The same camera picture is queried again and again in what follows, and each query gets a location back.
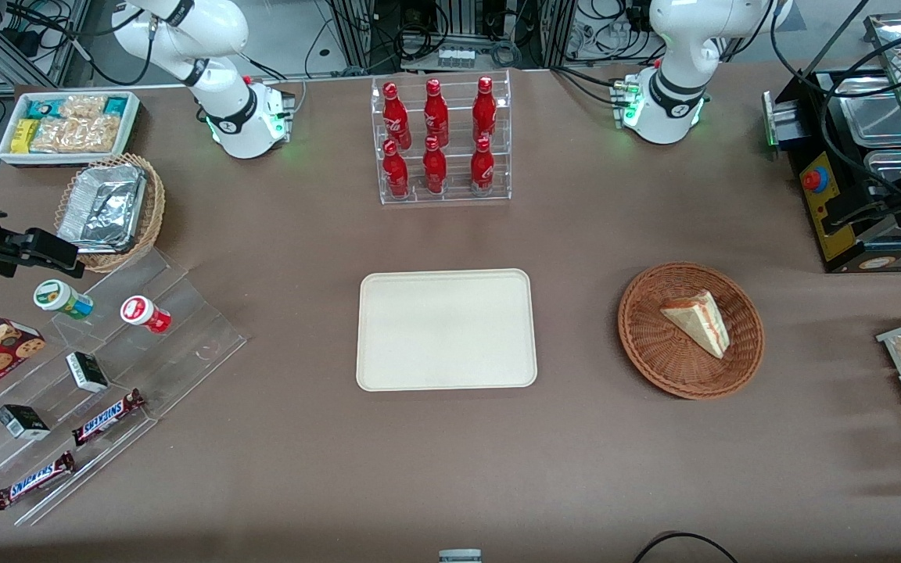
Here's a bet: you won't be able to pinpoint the red cola bottle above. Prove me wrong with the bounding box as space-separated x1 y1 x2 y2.
422 137 448 195
472 76 497 144
471 137 496 195
382 139 410 199
382 82 412 150
424 78 450 148

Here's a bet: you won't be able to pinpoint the snickers chocolate bar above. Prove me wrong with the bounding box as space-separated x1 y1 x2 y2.
0 451 77 511
71 389 146 447

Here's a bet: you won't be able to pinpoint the small black white box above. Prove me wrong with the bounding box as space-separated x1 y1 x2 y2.
0 404 51 441
66 352 109 393

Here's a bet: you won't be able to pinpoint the clear acrylic bottle rack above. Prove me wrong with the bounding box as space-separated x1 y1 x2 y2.
371 70 512 206

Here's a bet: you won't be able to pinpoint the silver box with green light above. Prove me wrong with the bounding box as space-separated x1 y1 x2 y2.
762 89 805 155

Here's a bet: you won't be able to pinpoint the yellow snack packet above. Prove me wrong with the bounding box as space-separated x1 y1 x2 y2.
11 119 41 155

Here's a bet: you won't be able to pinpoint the small steel pan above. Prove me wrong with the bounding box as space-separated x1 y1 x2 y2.
840 92 901 149

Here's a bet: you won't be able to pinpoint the red lid snack cup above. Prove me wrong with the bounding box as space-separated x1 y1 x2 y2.
120 296 172 335

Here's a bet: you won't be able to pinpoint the stacked aluminium foil containers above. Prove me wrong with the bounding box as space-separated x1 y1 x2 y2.
57 163 148 255

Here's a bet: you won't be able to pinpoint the clear acrylic stepped stand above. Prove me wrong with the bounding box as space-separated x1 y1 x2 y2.
0 249 249 527

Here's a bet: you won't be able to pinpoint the large clear snack bag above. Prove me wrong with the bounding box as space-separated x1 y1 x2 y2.
31 115 122 154

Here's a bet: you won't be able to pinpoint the beige rectangular tray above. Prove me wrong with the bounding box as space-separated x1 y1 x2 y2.
356 268 539 392

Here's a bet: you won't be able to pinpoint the round brown wicker basket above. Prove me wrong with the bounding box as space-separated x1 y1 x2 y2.
618 262 766 400

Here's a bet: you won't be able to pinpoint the light tan wicker basket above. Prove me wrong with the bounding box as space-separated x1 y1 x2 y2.
54 153 167 274

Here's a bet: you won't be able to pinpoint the black food warmer cabinet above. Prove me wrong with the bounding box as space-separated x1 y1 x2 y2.
775 66 901 274

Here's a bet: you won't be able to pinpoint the black floor cable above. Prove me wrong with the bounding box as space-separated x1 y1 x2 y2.
633 531 739 563

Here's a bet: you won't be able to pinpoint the green lid snack cup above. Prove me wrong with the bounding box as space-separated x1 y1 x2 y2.
34 279 95 321

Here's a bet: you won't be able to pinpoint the small clear snack bag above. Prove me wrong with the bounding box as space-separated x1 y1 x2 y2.
59 94 108 120

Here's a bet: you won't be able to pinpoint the white plastic snack bin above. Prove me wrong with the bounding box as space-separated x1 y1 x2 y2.
0 91 142 168

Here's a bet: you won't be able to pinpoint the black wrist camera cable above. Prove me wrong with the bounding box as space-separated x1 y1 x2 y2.
817 31 901 213

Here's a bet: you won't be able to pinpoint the triangular sandwich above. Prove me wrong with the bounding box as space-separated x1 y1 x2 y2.
659 290 731 360

